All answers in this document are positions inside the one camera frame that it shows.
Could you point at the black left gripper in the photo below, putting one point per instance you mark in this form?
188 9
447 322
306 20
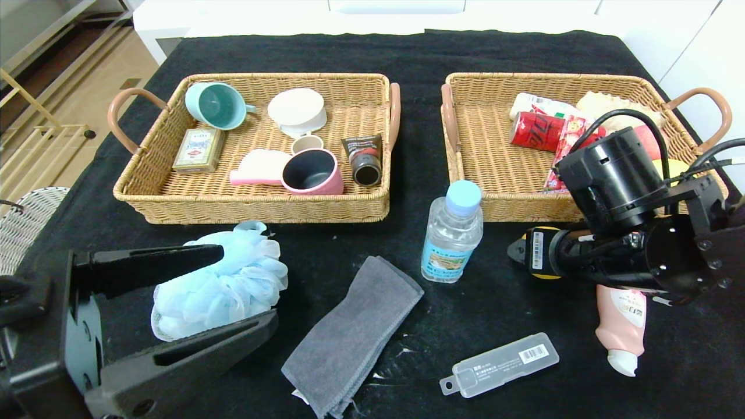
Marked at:
74 343

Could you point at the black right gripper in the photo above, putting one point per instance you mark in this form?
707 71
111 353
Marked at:
537 251

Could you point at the yellow pear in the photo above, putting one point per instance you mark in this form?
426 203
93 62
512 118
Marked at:
544 275

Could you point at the clear water bottle blue cap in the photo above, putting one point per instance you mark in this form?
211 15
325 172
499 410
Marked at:
451 244

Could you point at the light blue bath loofah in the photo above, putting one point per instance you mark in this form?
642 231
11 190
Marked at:
244 273

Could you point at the pink lotion bottle white cap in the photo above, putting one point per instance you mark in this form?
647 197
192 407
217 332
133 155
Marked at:
620 326

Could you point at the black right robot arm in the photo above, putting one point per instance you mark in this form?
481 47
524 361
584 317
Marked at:
617 180

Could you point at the wicker basket with food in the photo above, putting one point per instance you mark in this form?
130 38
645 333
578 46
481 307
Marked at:
495 157

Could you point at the wicker basket with household items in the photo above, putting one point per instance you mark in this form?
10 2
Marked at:
349 116

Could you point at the clear plastic case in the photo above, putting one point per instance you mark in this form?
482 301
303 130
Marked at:
500 364

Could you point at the red cola can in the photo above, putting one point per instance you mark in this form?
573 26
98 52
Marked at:
532 131

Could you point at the red sausage stick pack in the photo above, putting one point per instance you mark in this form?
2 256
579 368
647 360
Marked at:
567 137

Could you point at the white snack packet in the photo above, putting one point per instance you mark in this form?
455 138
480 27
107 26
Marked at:
529 103

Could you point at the beige bread loaf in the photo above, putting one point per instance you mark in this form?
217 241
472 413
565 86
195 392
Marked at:
599 102

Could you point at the white wicker chair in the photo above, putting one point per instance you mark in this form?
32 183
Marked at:
29 221

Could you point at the green gold card box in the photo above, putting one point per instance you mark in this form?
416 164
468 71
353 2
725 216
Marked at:
198 150

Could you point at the red apple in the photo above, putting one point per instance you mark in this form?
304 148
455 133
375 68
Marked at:
651 139

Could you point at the black cosmetic tube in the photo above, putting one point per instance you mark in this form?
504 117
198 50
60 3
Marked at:
364 167

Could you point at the yellow lemon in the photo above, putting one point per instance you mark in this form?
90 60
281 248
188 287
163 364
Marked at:
678 167

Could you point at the grey folded towel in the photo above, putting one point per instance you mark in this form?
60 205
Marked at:
349 337

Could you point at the pink mug dark inside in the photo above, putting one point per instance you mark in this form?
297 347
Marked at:
307 169

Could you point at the yellow wooden rack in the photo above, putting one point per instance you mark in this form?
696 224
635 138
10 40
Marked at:
70 130

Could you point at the teal cup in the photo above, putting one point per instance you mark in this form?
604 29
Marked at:
216 106

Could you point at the small beige cup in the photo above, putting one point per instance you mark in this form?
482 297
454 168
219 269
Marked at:
307 142

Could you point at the white round lid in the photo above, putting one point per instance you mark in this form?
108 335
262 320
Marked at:
297 109

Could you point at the white cabinet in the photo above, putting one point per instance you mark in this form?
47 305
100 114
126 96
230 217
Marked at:
262 17

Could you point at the grey low shelf unit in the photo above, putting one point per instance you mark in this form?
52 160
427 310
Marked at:
35 23

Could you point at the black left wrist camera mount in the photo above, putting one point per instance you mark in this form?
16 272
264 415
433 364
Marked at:
23 299

